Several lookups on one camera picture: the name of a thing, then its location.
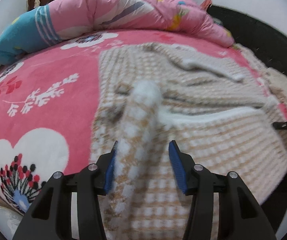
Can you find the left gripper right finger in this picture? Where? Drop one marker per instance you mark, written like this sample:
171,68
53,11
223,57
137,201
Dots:
240,215

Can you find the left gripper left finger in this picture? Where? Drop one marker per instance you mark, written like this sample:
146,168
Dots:
49,216

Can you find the beige white houndstooth coat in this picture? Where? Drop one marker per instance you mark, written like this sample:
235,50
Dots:
215,110

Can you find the cream fluffy garment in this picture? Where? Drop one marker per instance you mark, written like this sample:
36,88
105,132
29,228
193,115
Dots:
274,80

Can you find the black tufted headboard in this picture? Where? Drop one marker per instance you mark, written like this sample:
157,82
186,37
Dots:
267,43

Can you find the pink floral bed blanket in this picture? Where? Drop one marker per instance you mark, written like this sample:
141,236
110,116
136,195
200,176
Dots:
48,103

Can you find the orange cloth on headboard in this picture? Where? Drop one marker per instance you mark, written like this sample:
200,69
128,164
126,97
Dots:
206,4

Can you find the pink and blue duvet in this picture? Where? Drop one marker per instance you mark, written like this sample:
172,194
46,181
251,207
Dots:
62,20

